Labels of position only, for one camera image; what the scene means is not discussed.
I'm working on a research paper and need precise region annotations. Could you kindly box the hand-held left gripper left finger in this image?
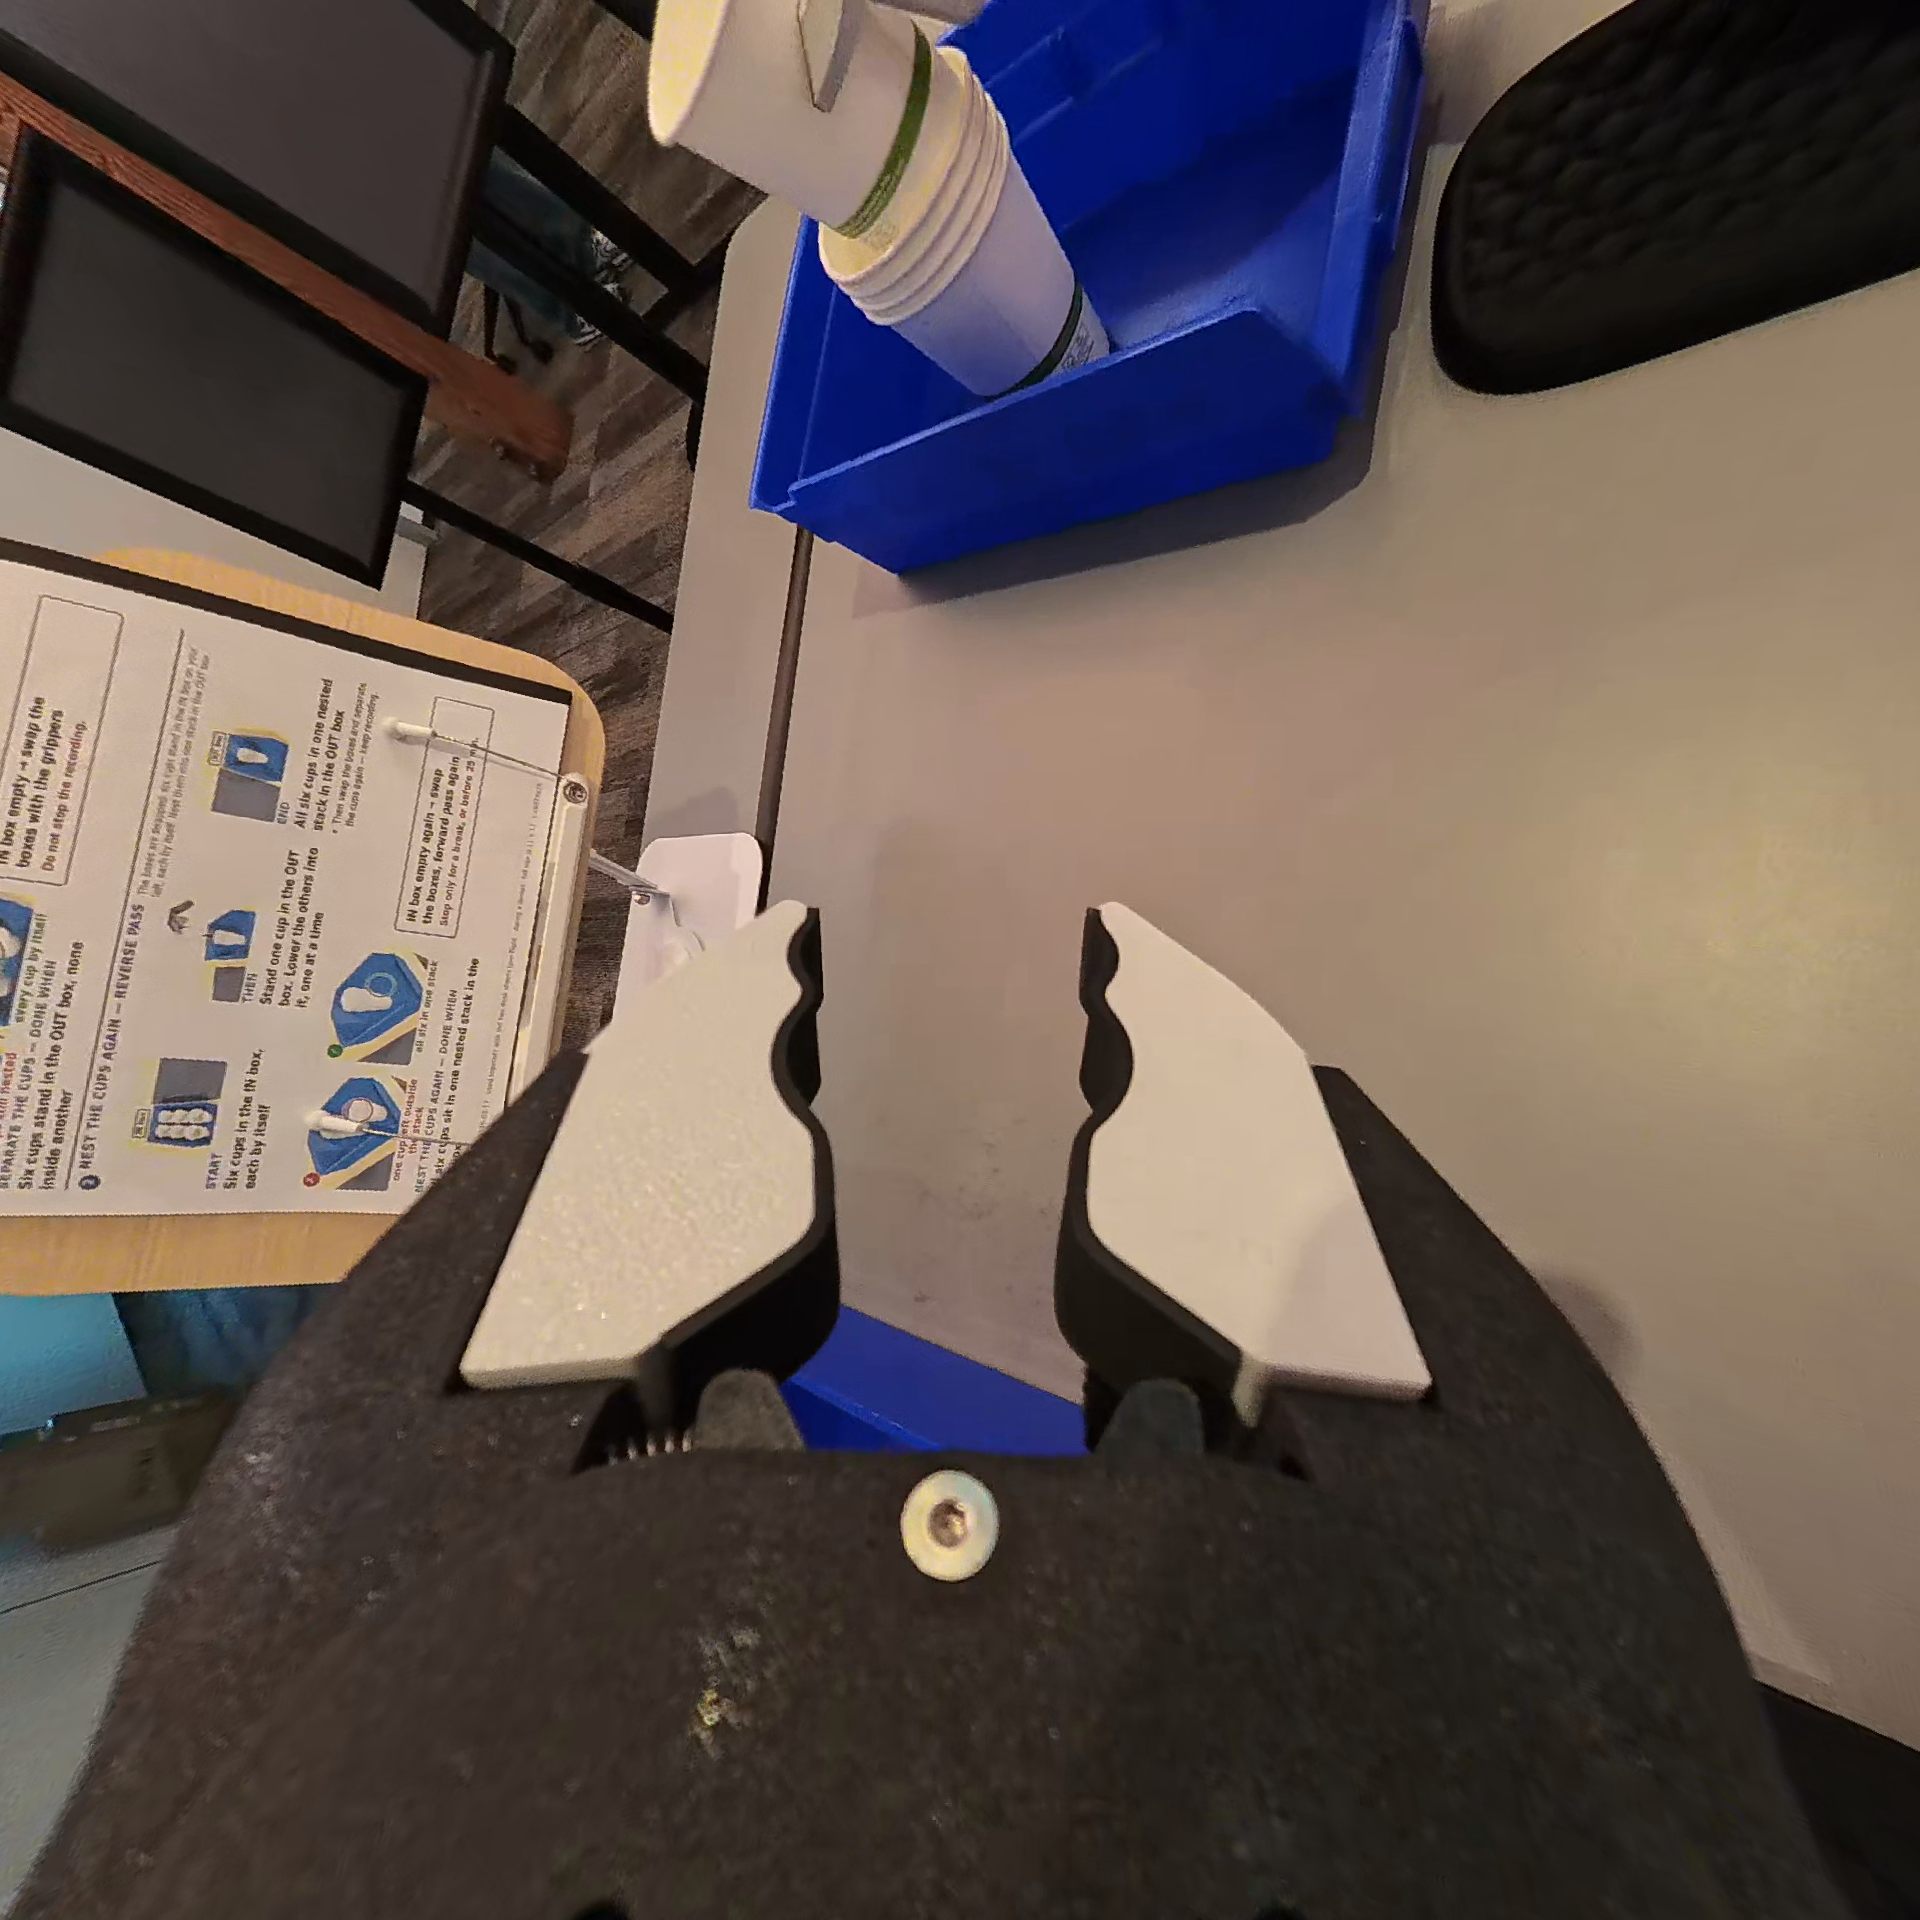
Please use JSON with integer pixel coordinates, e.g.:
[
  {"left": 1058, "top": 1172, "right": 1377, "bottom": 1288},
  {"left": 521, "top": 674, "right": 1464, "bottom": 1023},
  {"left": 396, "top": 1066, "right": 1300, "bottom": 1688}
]
[{"left": 457, "top": 902, "right": 840, "bottom": 1401}]

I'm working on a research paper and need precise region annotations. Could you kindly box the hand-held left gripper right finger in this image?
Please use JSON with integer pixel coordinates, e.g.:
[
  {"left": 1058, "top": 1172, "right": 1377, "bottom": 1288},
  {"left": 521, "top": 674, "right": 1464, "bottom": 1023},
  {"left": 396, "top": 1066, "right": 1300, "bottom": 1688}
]
[{"left": 1054, "top": 902, "right": 1436, "bottom": 1427}]

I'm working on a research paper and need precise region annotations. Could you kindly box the white paper cup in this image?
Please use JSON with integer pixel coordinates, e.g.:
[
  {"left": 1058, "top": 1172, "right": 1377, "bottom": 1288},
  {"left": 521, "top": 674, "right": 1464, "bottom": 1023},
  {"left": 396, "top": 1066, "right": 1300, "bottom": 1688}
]
[
  {"left": 877, "top": 122, "right": 1116, "bottom": 399},
  {"left": 646, "top": 0, "right": 937, "bottom": 250},
  {"left": 824, "top": 75, "right": 985, "bottom": 303},
  {"left": 850, "top": 97, "right": 1009, "bottom": 321}
]

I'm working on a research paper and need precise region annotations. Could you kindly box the blue plastic bin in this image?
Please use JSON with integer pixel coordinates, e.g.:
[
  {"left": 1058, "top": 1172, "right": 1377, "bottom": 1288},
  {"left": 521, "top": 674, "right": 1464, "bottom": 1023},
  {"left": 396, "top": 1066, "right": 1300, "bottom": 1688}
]
[
  {"left": 752, "top": 0, "right": 1430, "bottom": 579},
  {"left": 786, "top": 1305, "right": 1087, "bottom": 1462}
]

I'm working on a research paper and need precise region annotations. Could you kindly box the instruction sheet on wooden stand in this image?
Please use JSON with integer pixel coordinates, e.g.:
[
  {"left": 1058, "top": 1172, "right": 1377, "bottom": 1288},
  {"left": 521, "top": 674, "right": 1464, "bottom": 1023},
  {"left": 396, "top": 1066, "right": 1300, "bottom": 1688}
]
[{"left": 0, "top": 542, "right": 610, "bottom": 1298}]

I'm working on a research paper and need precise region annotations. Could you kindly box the printed instruction sign board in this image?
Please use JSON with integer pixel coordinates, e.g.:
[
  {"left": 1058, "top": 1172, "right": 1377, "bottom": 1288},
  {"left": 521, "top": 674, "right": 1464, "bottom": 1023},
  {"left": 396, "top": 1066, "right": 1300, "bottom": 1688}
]
[{"left": 0, "top": 555, "right": 586, "bottom": 1217}]

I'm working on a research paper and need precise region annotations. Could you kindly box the black display board stand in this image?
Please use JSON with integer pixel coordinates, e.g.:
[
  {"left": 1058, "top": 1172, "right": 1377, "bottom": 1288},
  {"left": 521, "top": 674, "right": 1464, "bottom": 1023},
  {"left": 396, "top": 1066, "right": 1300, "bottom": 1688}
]
[
  {"left": 0, "top": 145, "right": 428, "bottom": 590},
  {"left": 0, "top": 0, "right": 518, "bottom": 327}
]

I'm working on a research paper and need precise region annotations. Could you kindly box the black wrist rest pad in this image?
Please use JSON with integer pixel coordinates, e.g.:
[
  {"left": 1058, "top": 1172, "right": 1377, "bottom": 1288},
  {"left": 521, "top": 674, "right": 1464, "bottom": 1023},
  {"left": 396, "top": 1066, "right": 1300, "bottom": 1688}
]
[{"left": 1430, "top": 0, "right": 1920, "bottom": 396}]

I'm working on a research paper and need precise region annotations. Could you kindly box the wooden post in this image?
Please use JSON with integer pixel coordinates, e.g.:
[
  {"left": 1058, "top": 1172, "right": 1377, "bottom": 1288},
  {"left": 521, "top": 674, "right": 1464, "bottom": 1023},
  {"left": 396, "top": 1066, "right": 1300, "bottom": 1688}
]
[{"left": 0, "top": 75, "right": 577, "bottom": 475}]

